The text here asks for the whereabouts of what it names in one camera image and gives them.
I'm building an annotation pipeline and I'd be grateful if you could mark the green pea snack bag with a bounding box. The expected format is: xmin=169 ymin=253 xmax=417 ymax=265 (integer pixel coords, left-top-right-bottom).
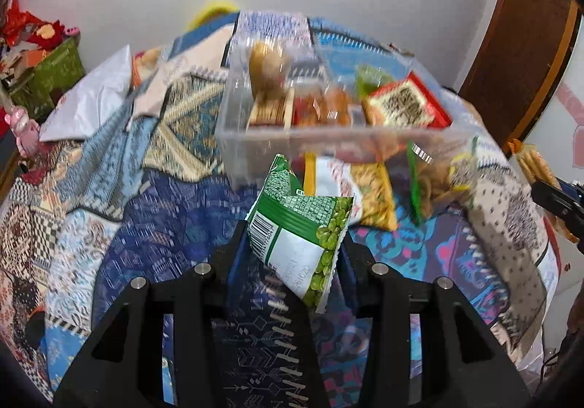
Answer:
xmin=246 ymin=154 xmax=353 ymax=314

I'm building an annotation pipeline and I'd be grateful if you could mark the green edged pastry bag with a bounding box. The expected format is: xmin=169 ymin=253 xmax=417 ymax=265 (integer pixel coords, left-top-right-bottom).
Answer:
xmin=406 ymin=141 xmax=478 ymax=225

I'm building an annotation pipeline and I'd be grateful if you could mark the yellow white snack bag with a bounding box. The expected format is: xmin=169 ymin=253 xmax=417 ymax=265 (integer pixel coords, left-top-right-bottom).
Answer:
xmin=304 ymin=153 xmax=398 ymax=232

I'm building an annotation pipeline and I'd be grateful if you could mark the red noodle snack packet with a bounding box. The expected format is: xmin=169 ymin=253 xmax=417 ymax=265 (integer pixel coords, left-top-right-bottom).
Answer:
xmin=361 ymin=72 xmax=452 ymax=129

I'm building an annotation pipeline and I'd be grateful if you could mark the brown biscuit roll pack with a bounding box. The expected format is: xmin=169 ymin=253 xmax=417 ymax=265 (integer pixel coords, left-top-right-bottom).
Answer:
xmin=249 ymin=41 xmax=291 ymax=101

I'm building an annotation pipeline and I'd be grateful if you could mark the green jelly cup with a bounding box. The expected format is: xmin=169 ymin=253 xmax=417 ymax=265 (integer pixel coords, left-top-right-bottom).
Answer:
xmin=356 ymin=65 xmax=395 ymax=99

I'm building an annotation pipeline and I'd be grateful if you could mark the patchwork blue quilt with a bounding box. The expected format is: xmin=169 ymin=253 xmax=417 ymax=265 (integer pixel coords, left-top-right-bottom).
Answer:
xmin=1 ymin=12 xmax=541 ymax=407

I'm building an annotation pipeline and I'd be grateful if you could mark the brown wooden door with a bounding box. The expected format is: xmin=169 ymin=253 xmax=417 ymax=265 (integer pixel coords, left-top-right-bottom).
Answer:
xmin=460 ymin=0 xmax=581 ymax=153

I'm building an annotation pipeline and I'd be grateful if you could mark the clear plastic storage box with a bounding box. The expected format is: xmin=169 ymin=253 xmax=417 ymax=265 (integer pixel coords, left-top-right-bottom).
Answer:
xmin=216 ymin=39 xmax=474 ymax=187

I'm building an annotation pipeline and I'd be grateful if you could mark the white pillow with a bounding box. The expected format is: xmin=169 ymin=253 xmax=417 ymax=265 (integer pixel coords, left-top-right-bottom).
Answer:
xmin=39 ymin=45 xmax=132 ymax=142

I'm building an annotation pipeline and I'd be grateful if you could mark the yellow round object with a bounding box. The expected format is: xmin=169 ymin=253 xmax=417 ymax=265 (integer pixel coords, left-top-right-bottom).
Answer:
xmin=187 ymin=0 xmax=239 ymax=31

